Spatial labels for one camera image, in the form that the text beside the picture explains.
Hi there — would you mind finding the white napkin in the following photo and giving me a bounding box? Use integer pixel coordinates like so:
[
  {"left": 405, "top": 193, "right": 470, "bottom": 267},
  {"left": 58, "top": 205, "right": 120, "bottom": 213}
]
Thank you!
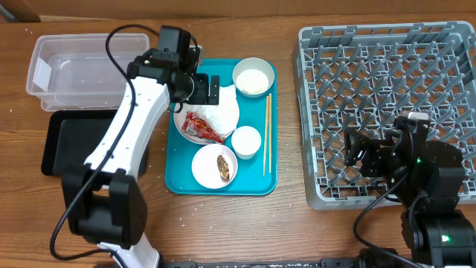
[{"left": 184, "top": 85, "right": 239, "bottom": 137}]

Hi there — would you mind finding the red snack wrapper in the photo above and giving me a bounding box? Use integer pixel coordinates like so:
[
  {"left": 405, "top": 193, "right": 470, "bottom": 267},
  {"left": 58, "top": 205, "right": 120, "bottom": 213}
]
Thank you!
[{"left": 181, "top": 112, "right": 224, "bottom": 144}]

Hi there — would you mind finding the white rice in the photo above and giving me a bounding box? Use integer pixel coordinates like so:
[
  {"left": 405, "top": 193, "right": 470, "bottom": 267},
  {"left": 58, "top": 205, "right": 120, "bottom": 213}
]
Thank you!
[{"left": 236, "top": 69, "right": 269, "bottom": 95}]

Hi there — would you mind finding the grey bowl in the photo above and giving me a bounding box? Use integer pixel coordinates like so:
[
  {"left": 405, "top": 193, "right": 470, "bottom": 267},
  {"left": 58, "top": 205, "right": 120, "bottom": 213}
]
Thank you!
[{"left": 232, "top": 57, "right": 275, "bottom": 98}]

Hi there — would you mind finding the white cup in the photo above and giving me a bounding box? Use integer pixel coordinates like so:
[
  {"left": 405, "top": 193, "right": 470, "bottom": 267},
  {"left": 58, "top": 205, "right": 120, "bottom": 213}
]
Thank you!
[{"left": 231, "top": 126, "right": 261, "bottom": 160}]

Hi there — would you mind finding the small white plate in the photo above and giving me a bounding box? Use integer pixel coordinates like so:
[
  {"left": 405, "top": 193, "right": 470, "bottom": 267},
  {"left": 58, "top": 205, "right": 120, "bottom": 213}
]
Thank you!
[{"left": 191, "top": 144, "right": 238, "bottom": 190}]

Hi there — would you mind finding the brown food scrap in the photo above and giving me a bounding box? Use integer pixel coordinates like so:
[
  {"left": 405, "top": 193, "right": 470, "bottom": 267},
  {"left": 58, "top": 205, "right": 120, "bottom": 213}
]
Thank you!
[{"left": 216, "top": 155, "right": 230, "bottom": 182}]

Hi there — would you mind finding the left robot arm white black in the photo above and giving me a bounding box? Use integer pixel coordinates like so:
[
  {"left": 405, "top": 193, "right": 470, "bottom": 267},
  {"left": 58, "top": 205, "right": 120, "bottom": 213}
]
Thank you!
[{"left": 50, "top": 46, "right": 219, "bottom": 267}]

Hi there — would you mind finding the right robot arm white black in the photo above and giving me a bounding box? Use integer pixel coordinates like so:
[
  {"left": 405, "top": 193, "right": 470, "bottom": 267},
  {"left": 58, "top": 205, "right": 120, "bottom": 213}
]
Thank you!
[{"left": 344, "top": 111, "right": 475, "bottom": 267}]

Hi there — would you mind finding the grey dishwasher rack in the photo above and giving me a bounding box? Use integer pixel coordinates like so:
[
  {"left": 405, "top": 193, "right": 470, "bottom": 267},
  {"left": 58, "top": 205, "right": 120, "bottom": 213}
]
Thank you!
[{"left": 292, "top": 21, "right": 475, "bottom": 210}]

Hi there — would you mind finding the large white plate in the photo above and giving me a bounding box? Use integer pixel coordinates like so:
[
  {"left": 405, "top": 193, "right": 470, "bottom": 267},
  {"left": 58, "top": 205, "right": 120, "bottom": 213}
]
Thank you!
[{"left": 173, "top": 107, "right": 231, "bottom": 145}]

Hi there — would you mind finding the wooden chopstick left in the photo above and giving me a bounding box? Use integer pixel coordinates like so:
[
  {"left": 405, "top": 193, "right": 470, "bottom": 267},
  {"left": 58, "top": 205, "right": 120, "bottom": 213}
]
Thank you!
[{"left": 263, "top": 96, "right": 269, "bottom": 177}]

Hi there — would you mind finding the wooden chopstick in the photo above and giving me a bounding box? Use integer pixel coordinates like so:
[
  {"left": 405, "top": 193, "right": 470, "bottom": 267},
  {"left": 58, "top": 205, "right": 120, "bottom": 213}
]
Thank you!
[
  {"left": 263, "top": 96, "right": 269, "bottom": 177},
  {"left": 267, "top": 93, "right": 272, "bottom": 173}
]

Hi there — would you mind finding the wooden chopstick right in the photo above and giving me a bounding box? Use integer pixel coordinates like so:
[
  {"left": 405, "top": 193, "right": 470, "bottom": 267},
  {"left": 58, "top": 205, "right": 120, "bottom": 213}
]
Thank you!
[{"left": 267, "top": 93, "right": 272, "bottom": 173}]

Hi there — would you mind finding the teal serving tray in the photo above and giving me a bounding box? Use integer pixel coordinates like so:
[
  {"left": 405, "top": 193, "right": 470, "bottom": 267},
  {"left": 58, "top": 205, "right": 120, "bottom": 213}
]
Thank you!
[{"left": 164, "top": 59, "right": 278, "bottom": 196}]

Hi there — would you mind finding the clear plastic bin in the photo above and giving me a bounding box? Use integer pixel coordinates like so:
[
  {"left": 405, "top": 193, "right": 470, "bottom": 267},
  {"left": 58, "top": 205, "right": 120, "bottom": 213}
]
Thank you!
[{"left": 25, "top": 33, "right": 150, "bottom": 112}]

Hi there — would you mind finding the black plastic tray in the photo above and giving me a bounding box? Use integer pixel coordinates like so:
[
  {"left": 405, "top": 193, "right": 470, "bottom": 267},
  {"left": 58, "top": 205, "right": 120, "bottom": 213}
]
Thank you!
[{"left": 41, "top": 109, "right": 116, "bottom": 176}]

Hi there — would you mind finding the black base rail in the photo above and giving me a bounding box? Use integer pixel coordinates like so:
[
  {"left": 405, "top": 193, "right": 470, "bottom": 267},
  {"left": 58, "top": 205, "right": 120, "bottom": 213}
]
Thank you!
[{"left": 164, "top": 257, "right": 367, "bottom": 268}]

